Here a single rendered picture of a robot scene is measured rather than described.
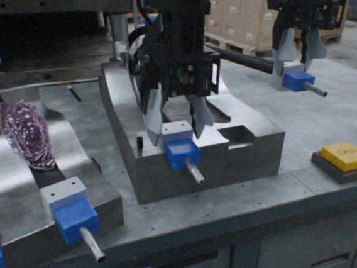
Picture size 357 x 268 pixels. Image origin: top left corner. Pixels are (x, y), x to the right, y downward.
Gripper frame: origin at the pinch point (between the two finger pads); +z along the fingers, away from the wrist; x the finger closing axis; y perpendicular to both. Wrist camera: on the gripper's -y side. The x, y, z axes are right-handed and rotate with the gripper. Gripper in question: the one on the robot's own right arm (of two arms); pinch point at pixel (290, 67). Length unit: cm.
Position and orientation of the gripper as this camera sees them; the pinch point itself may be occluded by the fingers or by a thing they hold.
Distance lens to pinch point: 72.7
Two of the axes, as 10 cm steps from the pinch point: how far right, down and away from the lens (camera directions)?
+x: 9.5, -1.5, 2.8
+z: 0.0, 8.8, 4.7
